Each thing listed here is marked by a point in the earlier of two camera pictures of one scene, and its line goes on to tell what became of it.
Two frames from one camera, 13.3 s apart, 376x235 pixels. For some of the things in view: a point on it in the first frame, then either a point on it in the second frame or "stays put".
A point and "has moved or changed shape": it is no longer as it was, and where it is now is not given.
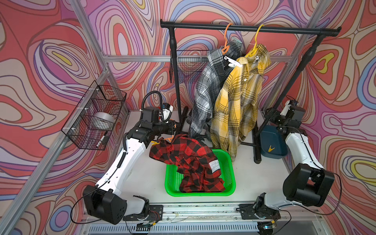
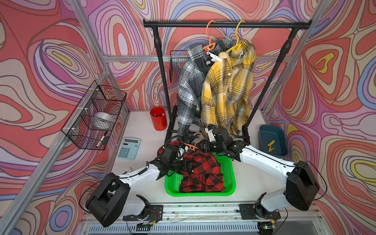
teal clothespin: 237,40 to 226,38
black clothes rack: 323,31 to 296,25
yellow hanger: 253,51 to 237,47
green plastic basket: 173,179 stays put
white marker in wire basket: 101,139 stays put
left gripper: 171,129 to 188,169
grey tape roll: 103,120 stays put
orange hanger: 169,138 to 193,147
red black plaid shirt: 200,170 has moved or changed shape
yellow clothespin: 270,150 has moved or changed shape
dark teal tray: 273,145 stays put
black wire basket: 92,121 stays put
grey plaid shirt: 213,73 to 190,76
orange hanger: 224,50 to 210,46
